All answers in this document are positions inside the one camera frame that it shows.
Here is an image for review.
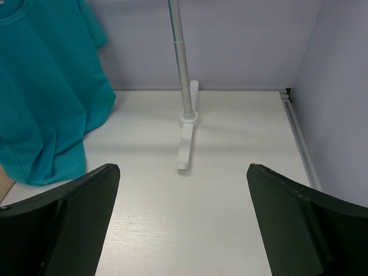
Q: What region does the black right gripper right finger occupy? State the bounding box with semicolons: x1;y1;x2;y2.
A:
247;164;367;275

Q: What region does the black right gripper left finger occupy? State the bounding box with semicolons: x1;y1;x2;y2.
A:
1;164;120;275

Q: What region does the teal t shirt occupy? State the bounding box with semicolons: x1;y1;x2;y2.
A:
1;0;116;186

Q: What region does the beige tank top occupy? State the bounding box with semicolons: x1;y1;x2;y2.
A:
0;166;16;203

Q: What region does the metal clothes rack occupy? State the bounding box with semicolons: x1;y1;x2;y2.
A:
168;0;199;171

